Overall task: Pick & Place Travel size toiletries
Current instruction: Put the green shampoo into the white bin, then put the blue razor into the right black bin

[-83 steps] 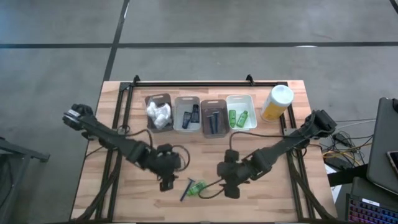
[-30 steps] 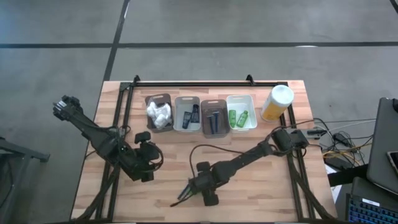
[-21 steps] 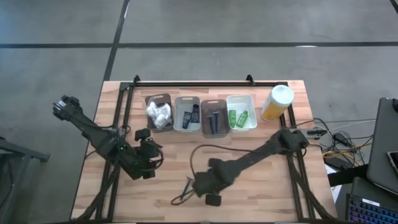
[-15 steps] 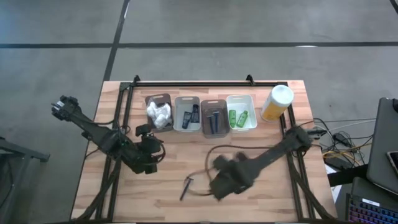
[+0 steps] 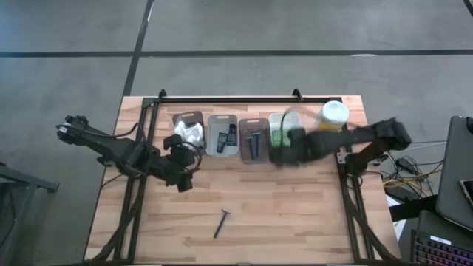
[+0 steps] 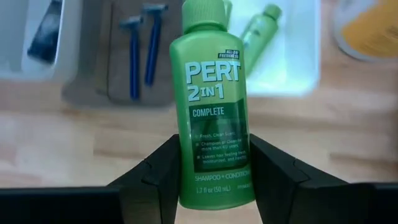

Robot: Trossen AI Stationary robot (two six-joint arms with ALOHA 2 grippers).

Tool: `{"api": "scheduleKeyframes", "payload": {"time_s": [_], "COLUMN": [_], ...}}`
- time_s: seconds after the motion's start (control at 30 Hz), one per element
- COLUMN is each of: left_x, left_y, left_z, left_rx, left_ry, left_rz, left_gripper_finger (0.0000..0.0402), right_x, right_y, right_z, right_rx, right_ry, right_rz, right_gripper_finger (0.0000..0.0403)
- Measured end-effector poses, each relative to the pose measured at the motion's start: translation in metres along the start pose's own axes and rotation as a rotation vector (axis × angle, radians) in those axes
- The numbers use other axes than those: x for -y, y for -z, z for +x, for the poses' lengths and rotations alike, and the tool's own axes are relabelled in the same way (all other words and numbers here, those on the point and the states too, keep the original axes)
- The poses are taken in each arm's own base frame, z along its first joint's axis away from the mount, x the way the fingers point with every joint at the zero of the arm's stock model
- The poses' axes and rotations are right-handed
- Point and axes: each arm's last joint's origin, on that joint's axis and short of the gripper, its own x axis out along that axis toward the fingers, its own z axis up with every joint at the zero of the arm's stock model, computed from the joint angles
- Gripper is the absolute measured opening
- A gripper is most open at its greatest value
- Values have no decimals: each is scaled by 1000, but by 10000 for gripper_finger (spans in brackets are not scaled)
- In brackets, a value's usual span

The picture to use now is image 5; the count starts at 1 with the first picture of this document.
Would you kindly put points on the blue razor with blue cap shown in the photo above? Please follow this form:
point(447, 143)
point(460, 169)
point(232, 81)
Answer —
point(251, 147)

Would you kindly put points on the grey metal table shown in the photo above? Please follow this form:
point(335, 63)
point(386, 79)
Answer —
point(26, 179)

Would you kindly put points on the dark blue tube with print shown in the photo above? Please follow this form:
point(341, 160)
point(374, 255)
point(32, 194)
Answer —
point(221, 142)

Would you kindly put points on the black power adapter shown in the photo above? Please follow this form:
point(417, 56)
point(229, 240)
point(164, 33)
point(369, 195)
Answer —
point(404, 164)

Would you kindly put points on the smartphone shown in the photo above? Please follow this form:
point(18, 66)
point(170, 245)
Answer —
point(468, 192)

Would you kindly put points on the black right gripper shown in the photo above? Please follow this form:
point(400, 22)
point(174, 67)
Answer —
point(297, 147)

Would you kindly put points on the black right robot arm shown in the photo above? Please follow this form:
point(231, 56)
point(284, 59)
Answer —
point(343, 138)

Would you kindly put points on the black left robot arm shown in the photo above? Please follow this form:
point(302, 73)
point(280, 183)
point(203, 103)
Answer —
point(111, 146)

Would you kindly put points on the backlit keyboard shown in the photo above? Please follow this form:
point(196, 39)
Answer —
point(439, 253)

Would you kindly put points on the clear bag with black lettering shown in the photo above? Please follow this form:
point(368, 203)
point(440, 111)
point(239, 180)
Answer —
point(197, 134)

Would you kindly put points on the amber jar with white lid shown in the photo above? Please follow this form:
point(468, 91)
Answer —
point(335, 112)

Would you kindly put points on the dark disposable razor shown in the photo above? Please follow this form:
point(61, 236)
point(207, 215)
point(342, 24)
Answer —
point(221, 225)

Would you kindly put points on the translucent white plastic bin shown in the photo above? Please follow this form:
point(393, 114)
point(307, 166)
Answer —
point(275, 122)

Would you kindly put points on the green shampoo bottle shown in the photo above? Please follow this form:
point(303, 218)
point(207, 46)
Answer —
point(276, 138)

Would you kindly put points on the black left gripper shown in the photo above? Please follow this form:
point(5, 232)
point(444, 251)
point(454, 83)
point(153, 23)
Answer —
point(181, 162)

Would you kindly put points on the black table frame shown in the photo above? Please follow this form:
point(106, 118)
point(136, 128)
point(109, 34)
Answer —
point(240, 99)

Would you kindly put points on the clear bag of cotton swabs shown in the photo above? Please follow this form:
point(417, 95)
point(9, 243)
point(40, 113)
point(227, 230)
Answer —
point(183, 131)

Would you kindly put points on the grey laptop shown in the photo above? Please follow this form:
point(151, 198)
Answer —
point(454, 166)

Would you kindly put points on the blue razor with silver head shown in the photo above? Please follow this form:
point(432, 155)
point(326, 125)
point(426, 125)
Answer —
point(256, 142)

